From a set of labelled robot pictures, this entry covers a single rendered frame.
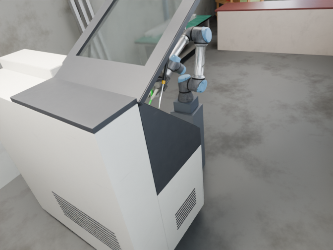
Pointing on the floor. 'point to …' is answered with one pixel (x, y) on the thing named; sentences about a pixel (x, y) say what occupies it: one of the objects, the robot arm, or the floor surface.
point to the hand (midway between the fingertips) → (149, 96)
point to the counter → (277, 27)
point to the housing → (83, 159)
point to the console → (33, 63)
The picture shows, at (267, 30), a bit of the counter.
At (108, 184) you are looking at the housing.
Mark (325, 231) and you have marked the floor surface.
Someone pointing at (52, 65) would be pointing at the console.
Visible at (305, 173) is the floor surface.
